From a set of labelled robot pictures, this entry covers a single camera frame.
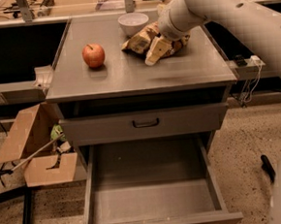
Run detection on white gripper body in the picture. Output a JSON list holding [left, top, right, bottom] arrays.
[[158, 0, 204, 42]]

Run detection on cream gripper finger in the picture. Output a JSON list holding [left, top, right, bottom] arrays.
[[145, 36, 172, 66]]

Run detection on brown chip bag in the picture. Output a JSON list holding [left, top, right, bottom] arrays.
[[121, 21, 190, 58]]

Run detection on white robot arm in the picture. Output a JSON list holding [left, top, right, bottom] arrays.
[[145, 0, 281, 224]]

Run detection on open grey middle drawer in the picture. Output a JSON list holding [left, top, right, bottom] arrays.
[[83, 136, 243, 224]]

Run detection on white ceramic bowl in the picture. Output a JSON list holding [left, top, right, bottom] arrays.
[[117, 13, 149, 37]]

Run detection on red apple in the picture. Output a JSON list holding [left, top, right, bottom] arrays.
[[82, 44, 106, 68]]

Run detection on white power strip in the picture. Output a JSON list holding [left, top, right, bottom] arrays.
[[250, 55, 264, 66]]

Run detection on green crumpled packaging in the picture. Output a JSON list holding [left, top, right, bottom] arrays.
[[50, 124, 66, 142]]

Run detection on open cardboard box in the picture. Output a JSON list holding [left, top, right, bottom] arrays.
[[0, 103, 83, 187]]

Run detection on black bar on floor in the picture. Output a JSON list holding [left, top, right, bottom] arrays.
[[261, 155, 276, 182]]

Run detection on white rod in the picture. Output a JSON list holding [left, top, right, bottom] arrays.
[[11, 133, 64, 173]]

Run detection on black metal floor stand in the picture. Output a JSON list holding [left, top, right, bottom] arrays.
[[0, 167, 36, 224]]

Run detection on white hanging cables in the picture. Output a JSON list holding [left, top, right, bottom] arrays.
[[236, 59, 266, 107]]

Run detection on grey top drawer black handle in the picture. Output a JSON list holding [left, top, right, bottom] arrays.
[[60, 103, 228, 146]]

